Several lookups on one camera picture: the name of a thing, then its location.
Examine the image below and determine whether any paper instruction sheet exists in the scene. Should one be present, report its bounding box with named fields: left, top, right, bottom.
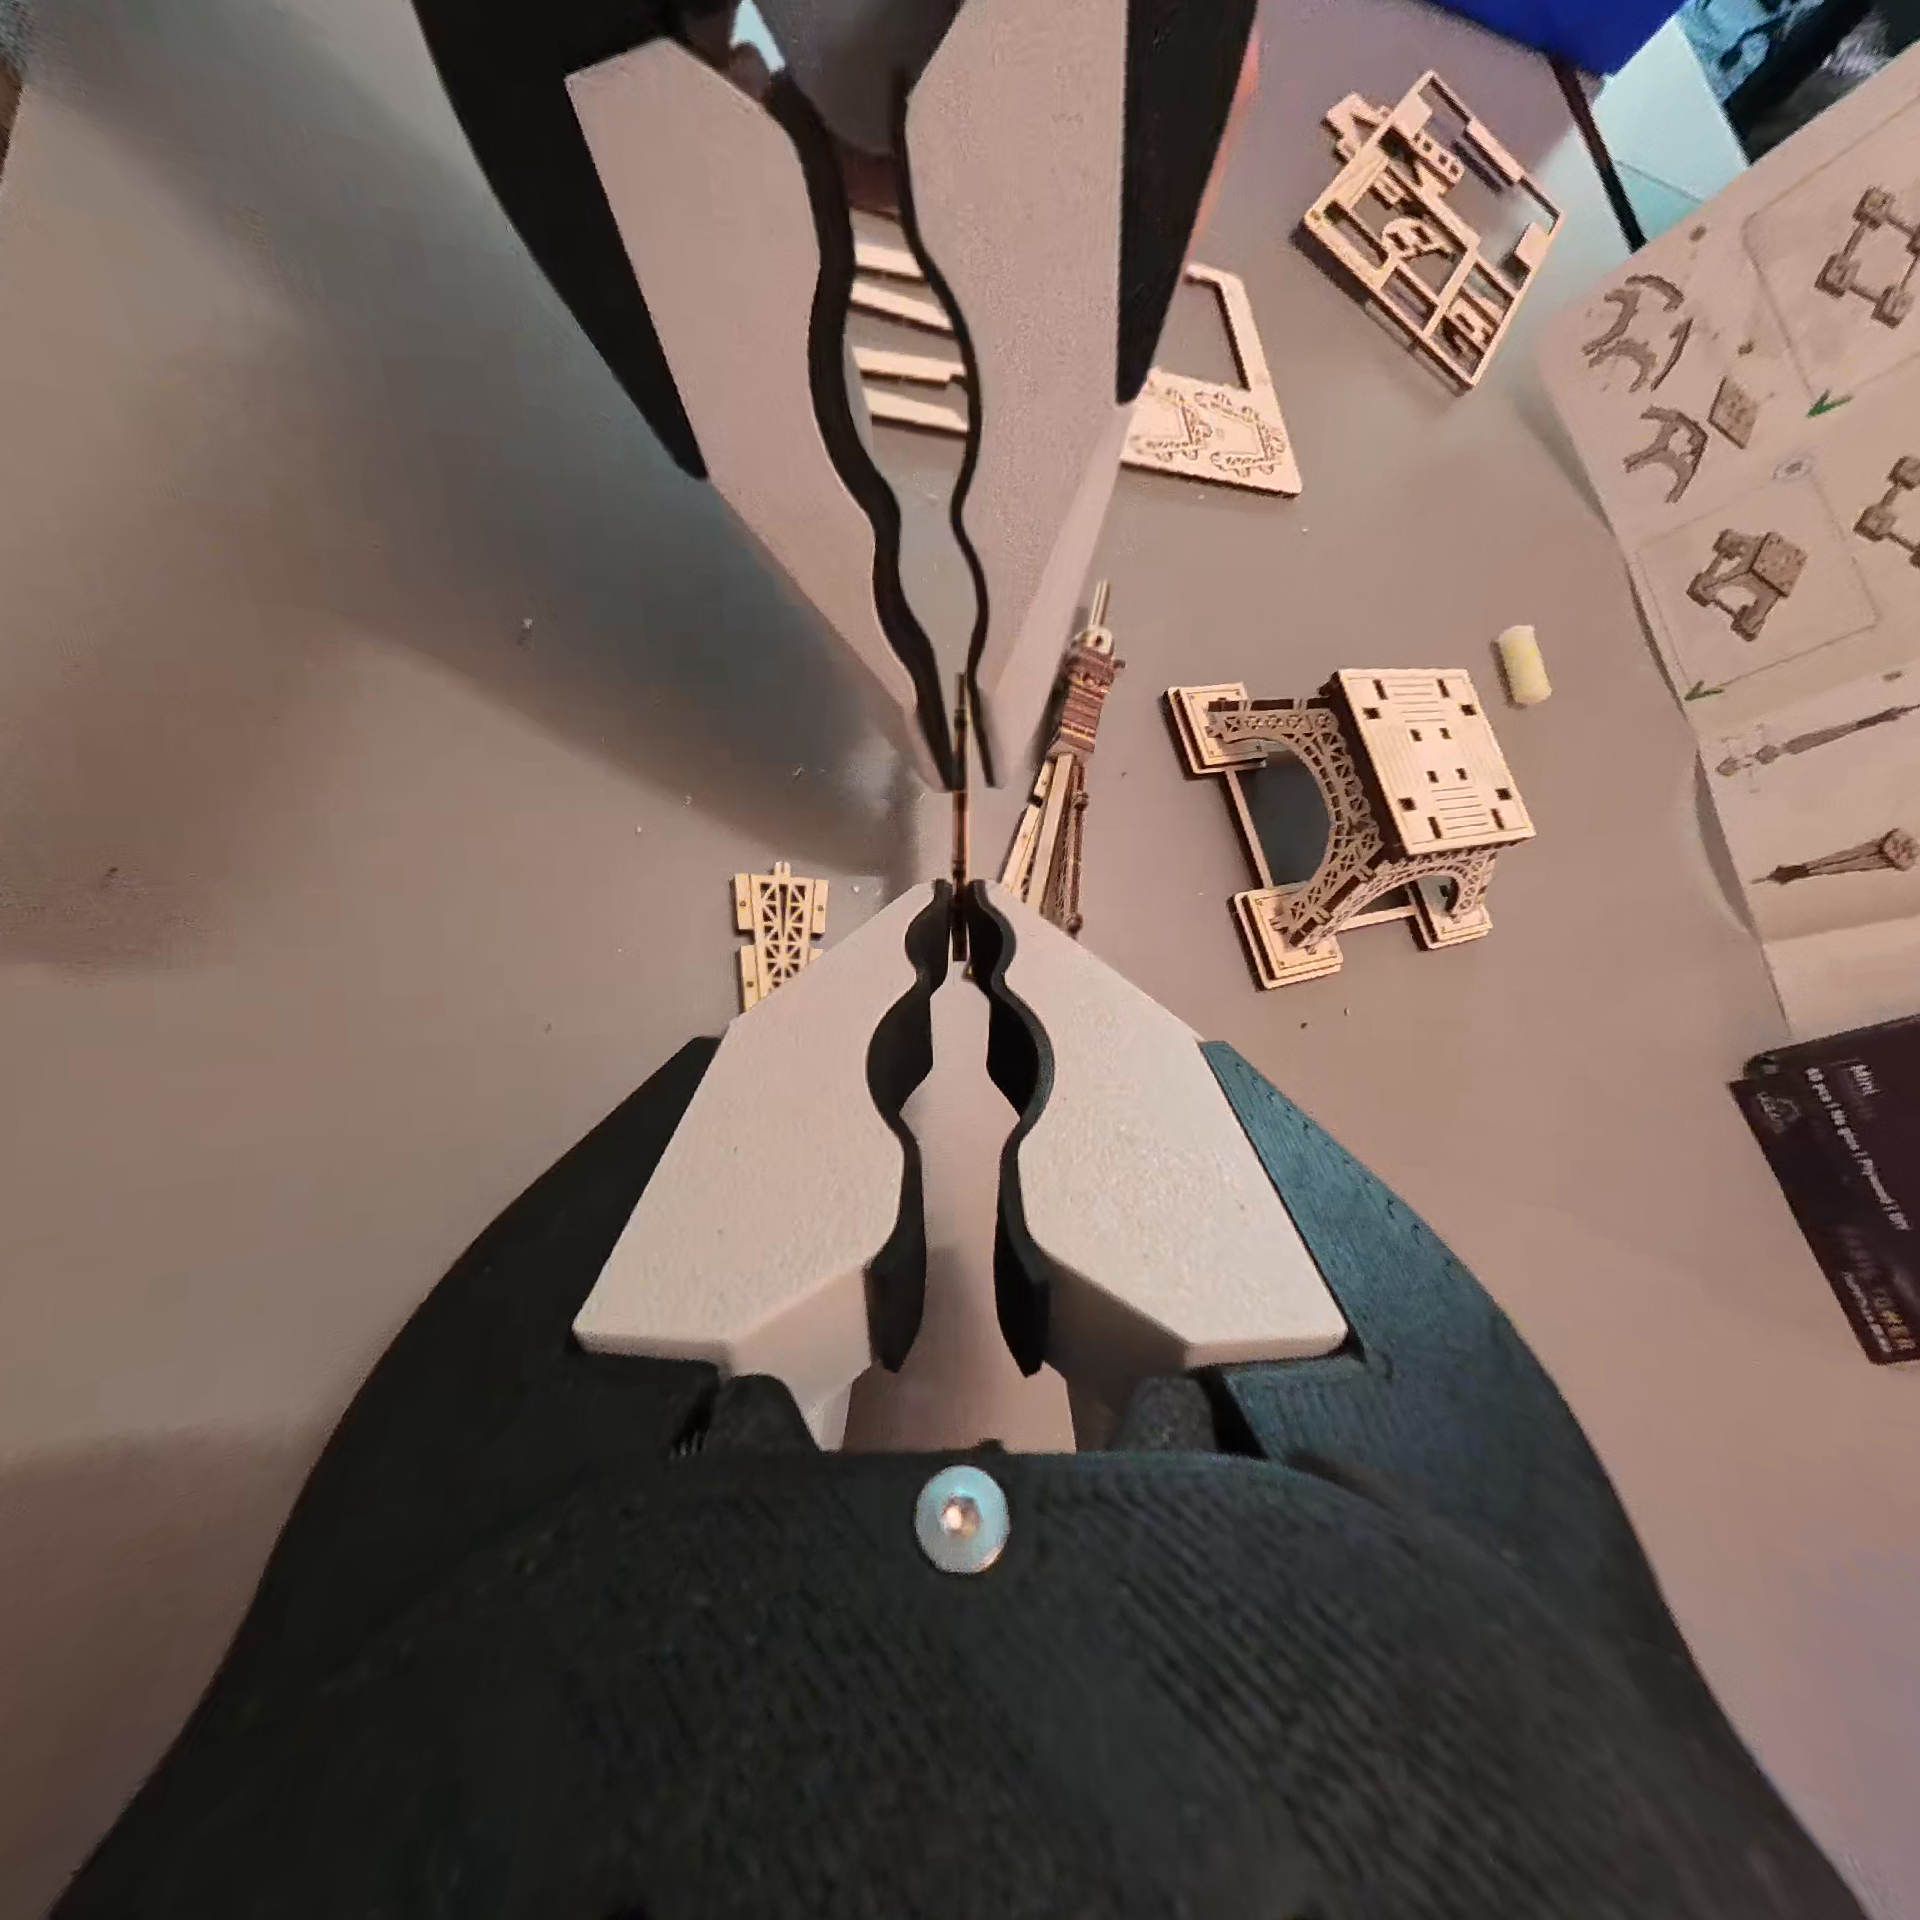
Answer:
left=1546, top=142, right=1920, bottom=1038

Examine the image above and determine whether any empty wooden parts frame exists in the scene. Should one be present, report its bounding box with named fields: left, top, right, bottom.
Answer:
left=1295, top=66, right=1567, bottom=396

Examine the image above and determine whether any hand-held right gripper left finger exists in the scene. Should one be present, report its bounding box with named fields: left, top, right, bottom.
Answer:
left=574, top=882, right=963, bottom=1449

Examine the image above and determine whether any blue plastic bin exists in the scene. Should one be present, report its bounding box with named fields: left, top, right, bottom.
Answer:
left=1506, top=0, right=1695, bottom=65

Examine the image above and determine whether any wooden lattice panel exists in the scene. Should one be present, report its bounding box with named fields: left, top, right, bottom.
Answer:
left=731, top=862, right=834, bottom=1011
left=949, top=672, right=981, bottom=963

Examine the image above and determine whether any slotted wooden parts sheet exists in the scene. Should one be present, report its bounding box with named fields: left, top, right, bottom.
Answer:
left=844, top=151, right=976, bottom=441

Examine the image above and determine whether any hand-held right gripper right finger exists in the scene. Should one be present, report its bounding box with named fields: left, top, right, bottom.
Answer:
left=964, top=882, right=1348, bottom=1449

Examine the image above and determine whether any grey desk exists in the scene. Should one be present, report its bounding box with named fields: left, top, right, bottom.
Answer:
left=0, top=0, right=1920, bottom=1920

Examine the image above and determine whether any wooden cut-out sheet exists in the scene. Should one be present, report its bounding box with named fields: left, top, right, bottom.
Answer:
left=1118, top=267, right=1298, bottom=502

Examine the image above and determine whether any wooden tower base model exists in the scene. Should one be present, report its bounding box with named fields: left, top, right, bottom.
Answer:
left=1160, top=663, right=1539, bottom=993

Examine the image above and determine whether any wooden tower spire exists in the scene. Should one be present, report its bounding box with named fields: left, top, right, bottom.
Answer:
left=1055, top=583, right=1126, bottom=759

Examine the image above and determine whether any purple puzzle box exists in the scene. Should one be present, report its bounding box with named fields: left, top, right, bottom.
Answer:
left=1728, top=1018, right=1920, bottom=1366

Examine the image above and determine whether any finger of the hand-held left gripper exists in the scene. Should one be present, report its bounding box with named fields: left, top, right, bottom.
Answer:
left=907, top=0, right=1128, bottom=784
left=567, top=41, right=963, bottom=784

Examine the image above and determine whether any wooden tower section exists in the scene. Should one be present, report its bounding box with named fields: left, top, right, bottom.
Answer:
left=1000, top=751, right=1087, bottom=939

